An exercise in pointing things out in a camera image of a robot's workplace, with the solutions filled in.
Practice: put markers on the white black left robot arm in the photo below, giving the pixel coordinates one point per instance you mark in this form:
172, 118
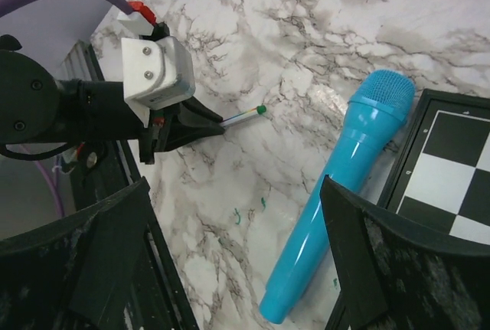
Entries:
42, 116

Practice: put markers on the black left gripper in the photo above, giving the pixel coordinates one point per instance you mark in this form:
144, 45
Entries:
95, 111

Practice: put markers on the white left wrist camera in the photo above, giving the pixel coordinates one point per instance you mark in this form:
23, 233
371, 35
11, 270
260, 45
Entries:
155, 75

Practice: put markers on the white whiteboard marker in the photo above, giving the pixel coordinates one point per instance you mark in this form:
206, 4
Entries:
242, 117

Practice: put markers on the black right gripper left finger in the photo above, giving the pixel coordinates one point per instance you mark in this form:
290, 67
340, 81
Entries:
104, 267

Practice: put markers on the green marker cap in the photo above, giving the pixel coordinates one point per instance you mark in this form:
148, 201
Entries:
261, 109

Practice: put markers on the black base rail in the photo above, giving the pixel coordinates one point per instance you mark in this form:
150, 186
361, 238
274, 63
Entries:
115, 177

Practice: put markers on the black white chessboard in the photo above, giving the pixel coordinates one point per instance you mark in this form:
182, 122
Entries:
440, 177

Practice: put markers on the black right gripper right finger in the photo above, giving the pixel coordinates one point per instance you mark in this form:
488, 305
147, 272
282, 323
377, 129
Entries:
398, 274

